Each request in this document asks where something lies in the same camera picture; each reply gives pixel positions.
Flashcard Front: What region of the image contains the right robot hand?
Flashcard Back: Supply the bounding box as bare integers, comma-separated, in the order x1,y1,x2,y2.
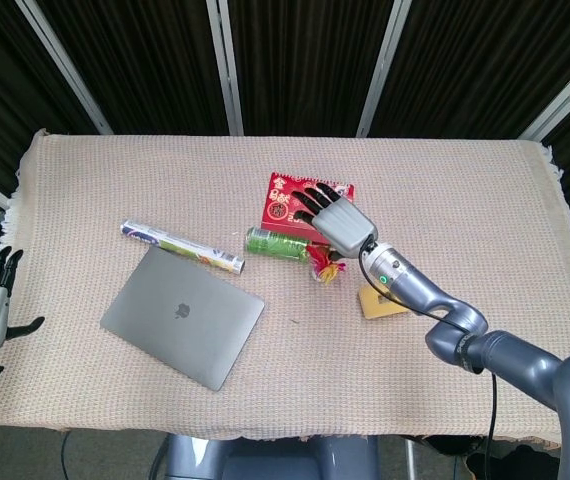
288,182,380,260

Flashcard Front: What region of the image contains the colourful feather shuttlecock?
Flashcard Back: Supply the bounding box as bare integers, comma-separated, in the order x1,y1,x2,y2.
307,242,349,286

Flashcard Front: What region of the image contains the green drink can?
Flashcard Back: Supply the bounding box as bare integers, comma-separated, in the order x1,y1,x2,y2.
243,226,314,264

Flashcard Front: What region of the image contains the red printed packet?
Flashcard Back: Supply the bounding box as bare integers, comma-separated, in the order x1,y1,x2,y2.
260,171,356,246

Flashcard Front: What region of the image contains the cling film roll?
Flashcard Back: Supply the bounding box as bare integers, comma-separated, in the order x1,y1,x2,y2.
118,218,247,276

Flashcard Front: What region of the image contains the black pleated curtain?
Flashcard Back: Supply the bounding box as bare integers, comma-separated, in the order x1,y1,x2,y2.
0,0,570,241

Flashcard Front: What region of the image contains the beige woven tablecloth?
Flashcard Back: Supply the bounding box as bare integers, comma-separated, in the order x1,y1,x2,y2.
0,128,570,446

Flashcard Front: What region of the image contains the grey closed laptop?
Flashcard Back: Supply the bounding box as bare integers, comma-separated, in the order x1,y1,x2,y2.
99,246,266,393

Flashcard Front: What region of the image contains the grey robot torso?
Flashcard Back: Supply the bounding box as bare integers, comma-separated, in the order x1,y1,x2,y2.
152,432,381,480

